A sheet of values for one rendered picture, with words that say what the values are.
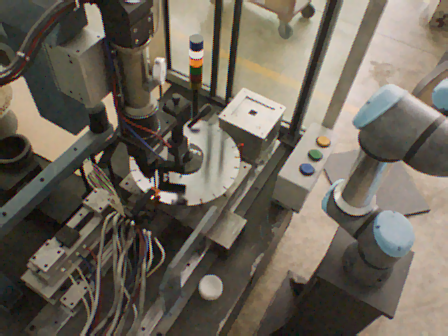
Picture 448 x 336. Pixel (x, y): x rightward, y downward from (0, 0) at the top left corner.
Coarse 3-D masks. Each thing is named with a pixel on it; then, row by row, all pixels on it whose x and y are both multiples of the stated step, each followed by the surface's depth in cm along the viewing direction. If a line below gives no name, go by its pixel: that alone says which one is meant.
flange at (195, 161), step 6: (192, 144) 122; (198, 150) 121; (168, 156) 119; (192, 156) 118; (198, 156) 120; (186, 162) 118; (192, 162) 118; (198, 162) 118; (186, 168) 117; (192, 168) 117; (198, 168) 118
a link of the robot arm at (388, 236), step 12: (372, 216) 111; (384, 216) 109; (396, 216) 110; (360, 228) 111; (372, 228) 109; (384, 228) 107; (396, 228) 108; (408, 228) 108; (360, 240) 113; (372, 240) 109; (384, 240) 106; (396, 240) 106; (408, 240) 106; (372, 252) 111; (384, 252) 108; (396, 252) 106; (372, 264) 115; (384, 264) 112
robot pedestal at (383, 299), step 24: (336, 240) 130; (336, 264) 125; (408, 264) 126; (288, 288) 195; (312, 288) 134; (336, 288) 121; (360, 288) 121; (384, 288) 121; (288, 312) 187; (312, 312) 146; (336, 312) 136; (360, 312) 127; (384, 312) 117
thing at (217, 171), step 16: (192, 128) 128; (208, 128) 128; (208, 144) 124; (224, 144) 125; (208, 160) 120; (224, 160) 121; (176, 176) 116; (192, 176) 116; (208, 176) 117; (224, 176) 117; (160, 192) 112; (176, 192) 113; (192, 192) 113; (208, 192) 114; (224, 192) 114
